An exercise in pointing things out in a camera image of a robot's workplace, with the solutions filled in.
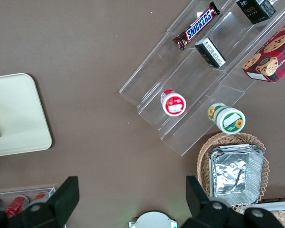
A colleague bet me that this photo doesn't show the Snickers bar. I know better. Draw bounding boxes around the Snickers bar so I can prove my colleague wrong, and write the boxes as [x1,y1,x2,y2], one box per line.
[172,1,221,51]

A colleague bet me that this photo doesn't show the clear acrylic stepped stand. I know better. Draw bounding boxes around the clear acrylic stepped stand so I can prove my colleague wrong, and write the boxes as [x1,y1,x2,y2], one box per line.
[118,0,285,157]

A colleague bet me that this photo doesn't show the clear acrylic bottle rack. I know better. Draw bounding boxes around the clear acrylic bottle rack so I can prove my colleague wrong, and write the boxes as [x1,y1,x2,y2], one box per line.
[0,187,57,228]

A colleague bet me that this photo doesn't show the stacked aluminium foil trays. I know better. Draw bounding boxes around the stacked aluminium foil trays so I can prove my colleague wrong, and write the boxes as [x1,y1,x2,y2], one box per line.
[208,143,264,207]

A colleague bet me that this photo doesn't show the red tartan cookie box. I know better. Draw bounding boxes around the red tartan cookie box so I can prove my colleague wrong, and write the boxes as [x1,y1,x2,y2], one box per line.
[241,15,285,83]

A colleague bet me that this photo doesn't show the small black box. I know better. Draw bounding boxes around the small black box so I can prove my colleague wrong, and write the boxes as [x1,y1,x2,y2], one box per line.
[235,0,277,25]
[194,37,227,69]

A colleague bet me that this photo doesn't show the green lid yogurt cup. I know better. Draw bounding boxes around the green lid yogurt cup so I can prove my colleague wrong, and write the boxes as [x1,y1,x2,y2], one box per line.
[208,102,246,135]

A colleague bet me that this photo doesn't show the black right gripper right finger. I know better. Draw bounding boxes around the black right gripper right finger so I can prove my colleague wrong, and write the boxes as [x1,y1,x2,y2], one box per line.
[180,175,231,228]

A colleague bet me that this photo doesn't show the light wicker basket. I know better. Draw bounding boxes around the light wicker basket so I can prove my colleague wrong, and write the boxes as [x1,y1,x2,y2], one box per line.
[197,132,269,212]

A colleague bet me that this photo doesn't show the red lid yogurt cup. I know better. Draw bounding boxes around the red lid yogurt cup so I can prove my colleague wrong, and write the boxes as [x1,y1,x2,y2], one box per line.
[160,89,187,117]

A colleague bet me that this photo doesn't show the cream plastic tray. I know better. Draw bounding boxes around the cream plastic tray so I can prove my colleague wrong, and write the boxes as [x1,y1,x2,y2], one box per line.
[0,73,53,158]

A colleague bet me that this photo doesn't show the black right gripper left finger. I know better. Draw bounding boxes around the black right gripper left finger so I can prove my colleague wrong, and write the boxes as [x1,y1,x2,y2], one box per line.
[22,175,80,228]

